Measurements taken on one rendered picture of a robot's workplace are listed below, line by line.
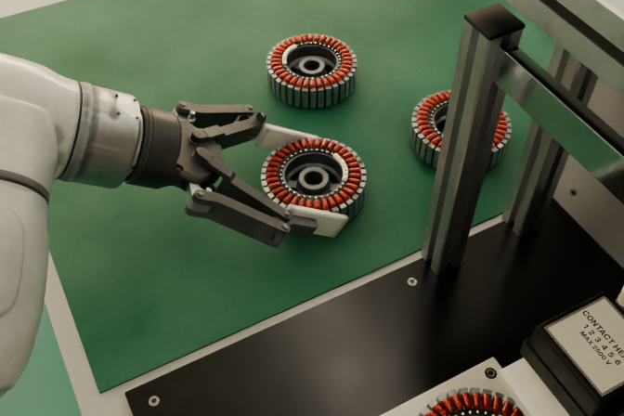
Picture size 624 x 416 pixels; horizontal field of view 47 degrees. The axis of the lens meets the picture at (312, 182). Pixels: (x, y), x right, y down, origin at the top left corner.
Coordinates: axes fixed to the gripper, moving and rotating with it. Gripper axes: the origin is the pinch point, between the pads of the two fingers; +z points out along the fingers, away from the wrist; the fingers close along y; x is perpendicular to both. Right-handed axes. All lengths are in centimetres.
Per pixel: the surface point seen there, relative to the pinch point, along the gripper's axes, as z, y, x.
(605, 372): 2.2, -33.7, -18.6
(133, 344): -16.8, -13.9, 12.1
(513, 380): 0.4, -31.1, -13.0
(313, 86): 2.3, 13.5, -3.0
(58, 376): -1, 28, 90
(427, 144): 11.3, 1.5, -7.6
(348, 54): 7.1, 18.1, -6.0
